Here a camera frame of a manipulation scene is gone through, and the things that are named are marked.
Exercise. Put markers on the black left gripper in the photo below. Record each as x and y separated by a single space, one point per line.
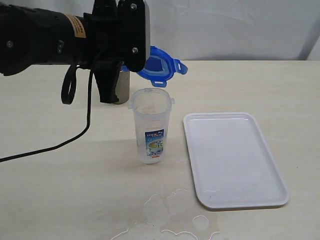
119 30

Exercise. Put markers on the stainless steel cup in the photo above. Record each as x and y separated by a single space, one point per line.
122 89

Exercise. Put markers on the blue plastic lid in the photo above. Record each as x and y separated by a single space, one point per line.
161 67

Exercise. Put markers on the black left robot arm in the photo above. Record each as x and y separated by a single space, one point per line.
35 36

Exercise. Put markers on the clear plastic tall container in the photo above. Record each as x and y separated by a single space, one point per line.
151 109

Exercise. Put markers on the white backdrop curtain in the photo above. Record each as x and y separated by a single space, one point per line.
235 29

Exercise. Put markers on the white plastic tray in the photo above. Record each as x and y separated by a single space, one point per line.
232 165

